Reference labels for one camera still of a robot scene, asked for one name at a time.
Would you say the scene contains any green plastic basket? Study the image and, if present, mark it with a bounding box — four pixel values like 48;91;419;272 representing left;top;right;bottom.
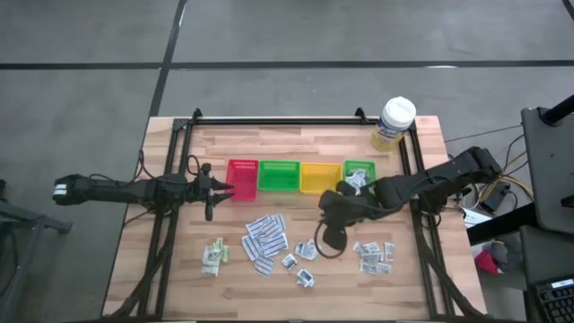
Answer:
344;160;378;202
257;160;301;194

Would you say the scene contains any yellow disinfecting wipes canister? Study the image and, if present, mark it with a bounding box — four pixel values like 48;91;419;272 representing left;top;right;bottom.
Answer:
370;96;417;153

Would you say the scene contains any black aluminium table frame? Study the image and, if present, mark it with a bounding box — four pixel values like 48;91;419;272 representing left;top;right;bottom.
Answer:
101;107;489;323

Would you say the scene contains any red cloth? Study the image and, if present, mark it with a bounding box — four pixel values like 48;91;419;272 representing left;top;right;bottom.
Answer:
473;249;501;275

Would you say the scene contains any yellow cable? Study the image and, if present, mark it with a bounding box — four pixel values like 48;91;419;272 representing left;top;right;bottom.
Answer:
477;150;535;203

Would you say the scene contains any blue striped bandage wrapper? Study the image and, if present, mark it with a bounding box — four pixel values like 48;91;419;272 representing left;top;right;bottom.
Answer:
245;218;270;239
253;255;275;277
262;214;287;234
241;233;261;262
258;232;290;258

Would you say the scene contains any yellow plastic basket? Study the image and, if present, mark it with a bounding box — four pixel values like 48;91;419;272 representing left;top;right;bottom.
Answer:
299;161;345;196

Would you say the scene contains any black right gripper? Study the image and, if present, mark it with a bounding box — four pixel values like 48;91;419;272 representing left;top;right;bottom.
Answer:
317;180;382;252

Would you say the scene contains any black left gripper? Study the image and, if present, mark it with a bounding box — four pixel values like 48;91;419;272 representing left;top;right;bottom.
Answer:
187;161;235;222

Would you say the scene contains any grey metal stand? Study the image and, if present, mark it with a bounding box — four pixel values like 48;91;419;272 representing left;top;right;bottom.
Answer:
0;179;73;323

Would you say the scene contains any thin grey floor cable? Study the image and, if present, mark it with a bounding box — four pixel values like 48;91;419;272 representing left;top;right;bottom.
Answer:
443;124;524;144

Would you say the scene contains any black pole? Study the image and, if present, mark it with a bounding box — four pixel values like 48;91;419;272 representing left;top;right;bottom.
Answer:
540;93;574;127

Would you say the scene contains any white paper sheet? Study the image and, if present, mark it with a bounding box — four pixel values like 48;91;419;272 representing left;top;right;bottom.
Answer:
461;206;492;230

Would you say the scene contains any black power supply box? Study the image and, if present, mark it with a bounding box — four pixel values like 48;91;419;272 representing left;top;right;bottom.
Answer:
479;180;512;214

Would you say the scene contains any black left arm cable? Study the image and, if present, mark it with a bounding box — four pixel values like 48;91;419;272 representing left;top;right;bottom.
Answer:
134;149;152;183

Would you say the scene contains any black laptop keyboard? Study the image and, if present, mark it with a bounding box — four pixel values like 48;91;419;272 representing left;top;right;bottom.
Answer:
533;276;574;323

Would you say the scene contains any red plastic basket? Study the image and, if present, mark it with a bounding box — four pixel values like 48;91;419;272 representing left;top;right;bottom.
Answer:
223;158;260;202

